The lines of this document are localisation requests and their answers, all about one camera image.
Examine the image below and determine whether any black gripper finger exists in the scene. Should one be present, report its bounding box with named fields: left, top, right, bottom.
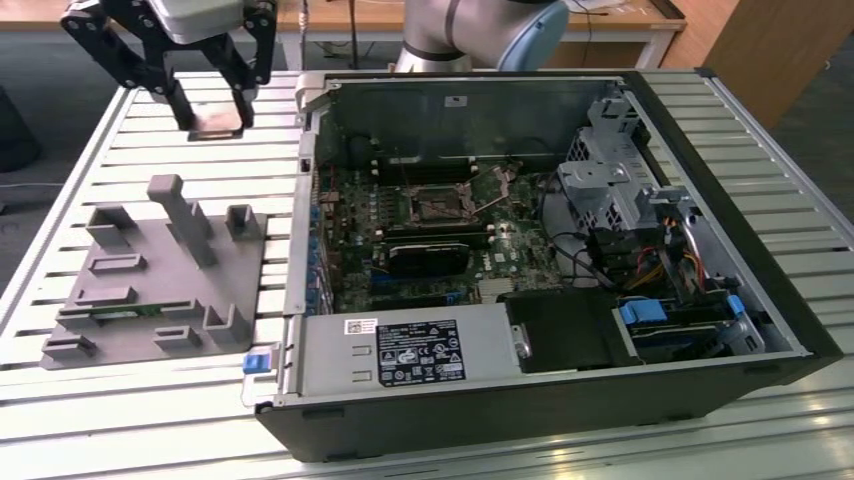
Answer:
left=201, top=0, right=276, bottom=129
left=59, top=0, right=196, bottom=132

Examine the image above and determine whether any silver square CPU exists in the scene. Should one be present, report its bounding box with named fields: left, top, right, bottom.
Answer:
left=184, top=102, right=245, bottom=141

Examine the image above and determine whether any CPU socket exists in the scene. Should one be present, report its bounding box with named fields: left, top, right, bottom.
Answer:
left=404, top=184, right=479, bottom=227

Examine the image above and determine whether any black RAM slot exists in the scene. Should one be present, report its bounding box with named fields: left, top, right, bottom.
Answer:
left=380, top=224, right=490, bottom=246

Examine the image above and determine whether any wooden desk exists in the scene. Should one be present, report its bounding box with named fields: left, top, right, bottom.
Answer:
left=0, top=0, right=688, bottom=71

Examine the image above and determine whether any black round bin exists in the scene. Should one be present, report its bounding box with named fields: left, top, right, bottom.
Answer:
left=0, top=84, right=43, bottom=174

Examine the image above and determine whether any grey parts rack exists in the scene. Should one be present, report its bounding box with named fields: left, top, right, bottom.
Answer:
left=39, top=173, right=272, bottom=372

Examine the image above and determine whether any metal socket cover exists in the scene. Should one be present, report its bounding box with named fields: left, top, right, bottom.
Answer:
left=466, top=162, right=519, bottom=202

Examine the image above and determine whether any black graphics card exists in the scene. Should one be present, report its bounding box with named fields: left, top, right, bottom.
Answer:
left=383, top=242, right=472, bottom=276

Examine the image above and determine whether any green RAM stick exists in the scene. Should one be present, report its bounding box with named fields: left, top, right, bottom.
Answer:
left=89, top=304, right=165, bottom=320

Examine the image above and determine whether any green motherboard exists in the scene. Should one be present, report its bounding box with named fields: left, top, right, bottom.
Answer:
left=311, top=159, right=563, bottom=316

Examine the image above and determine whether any metal disk bay cage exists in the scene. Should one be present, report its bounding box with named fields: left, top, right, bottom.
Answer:
left=556, top=94, right=670, bottom=237

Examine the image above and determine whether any small silver heatsink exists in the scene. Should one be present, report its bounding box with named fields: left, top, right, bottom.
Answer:
left=478, top=279, right=519, bottom=303

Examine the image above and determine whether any silver power supply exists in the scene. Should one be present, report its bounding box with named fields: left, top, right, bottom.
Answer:
left=284, top=303, right=530, bottom=402

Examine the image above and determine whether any blue case latch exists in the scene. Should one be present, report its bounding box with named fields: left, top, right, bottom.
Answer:
left=241, top=352, right=276, bottom=376

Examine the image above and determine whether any black power supply label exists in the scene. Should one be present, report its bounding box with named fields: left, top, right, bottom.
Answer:
left=375, top=319, right=467, bottom=389

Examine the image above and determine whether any black plastic shroud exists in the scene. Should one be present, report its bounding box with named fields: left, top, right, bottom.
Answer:
left=500, top=290, right=643, bottom=375

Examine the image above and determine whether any wooden cabinet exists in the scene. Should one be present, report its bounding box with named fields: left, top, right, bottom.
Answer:
left=699, top=0, right=854, bottom=131

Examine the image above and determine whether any blue disk carrier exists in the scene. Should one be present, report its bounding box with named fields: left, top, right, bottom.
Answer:
left=616, top=297, right=668, bottom=332

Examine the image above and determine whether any black open PC case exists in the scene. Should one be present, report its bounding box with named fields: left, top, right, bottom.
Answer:
left=252, top=67, right=843, bottom=464

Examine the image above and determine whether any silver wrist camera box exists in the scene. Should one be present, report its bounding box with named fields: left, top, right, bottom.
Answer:
left=144, top=0, right=243, bottom=45

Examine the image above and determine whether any black wire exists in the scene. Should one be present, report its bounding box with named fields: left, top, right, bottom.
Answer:
left=551, top=231, right=616, bottom=290

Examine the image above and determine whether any orange yellow wire bundle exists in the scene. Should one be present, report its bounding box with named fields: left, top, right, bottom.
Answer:
left=632, top=248, right=710, bottom=292

